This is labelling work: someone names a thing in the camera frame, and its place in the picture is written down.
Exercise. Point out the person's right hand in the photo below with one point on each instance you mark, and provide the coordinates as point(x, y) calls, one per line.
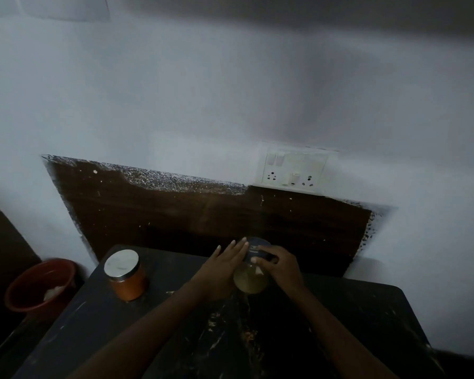
point(284, 272)

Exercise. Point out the person's right forearm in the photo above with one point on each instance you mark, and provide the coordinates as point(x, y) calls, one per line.
point(339, 343)

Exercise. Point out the yellow spice jar grey lid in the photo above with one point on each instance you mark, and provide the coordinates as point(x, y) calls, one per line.
point(251, 282)

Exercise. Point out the dark wooden counter unit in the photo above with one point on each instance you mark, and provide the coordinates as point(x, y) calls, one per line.
point(4, 272)

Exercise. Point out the person's left hand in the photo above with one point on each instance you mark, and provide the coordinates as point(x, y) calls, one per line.
point(217, 276)

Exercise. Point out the white wall socket plate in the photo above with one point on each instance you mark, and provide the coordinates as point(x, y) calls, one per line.
point(296, 169)

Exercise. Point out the orange spice jar silver lid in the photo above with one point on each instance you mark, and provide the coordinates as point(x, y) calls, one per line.
point(128, 288)

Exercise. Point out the red plastic pot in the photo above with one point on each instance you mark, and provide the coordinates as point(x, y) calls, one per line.
point(27, 292)

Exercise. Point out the person's left forearm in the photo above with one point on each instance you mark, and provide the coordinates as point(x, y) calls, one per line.
point(134, 339)

